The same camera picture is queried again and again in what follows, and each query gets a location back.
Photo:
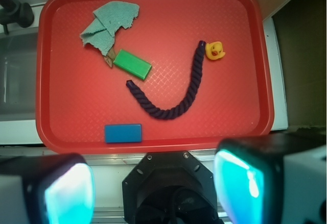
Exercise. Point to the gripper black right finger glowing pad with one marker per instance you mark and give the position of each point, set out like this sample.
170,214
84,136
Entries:
277,178

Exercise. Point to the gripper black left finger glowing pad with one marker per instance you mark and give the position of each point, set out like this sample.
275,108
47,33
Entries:
47,189

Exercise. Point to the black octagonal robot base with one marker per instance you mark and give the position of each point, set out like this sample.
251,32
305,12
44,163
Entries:
170,188

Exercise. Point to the blue rectangular block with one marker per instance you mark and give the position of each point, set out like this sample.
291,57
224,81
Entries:
127,133

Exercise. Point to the small tan wooden block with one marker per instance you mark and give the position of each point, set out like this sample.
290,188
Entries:
110,57

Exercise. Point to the green rectangular block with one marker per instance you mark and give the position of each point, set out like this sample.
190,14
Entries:
132,64

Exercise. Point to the red plastic tray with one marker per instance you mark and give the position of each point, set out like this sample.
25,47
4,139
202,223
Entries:
78,94

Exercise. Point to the yellow rubber duck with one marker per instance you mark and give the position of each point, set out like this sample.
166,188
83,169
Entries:
214,51

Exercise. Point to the teal cloth rag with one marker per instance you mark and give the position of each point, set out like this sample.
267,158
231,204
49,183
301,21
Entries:
108,19

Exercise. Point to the black clamp knob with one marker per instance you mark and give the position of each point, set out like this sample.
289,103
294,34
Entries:
13,11

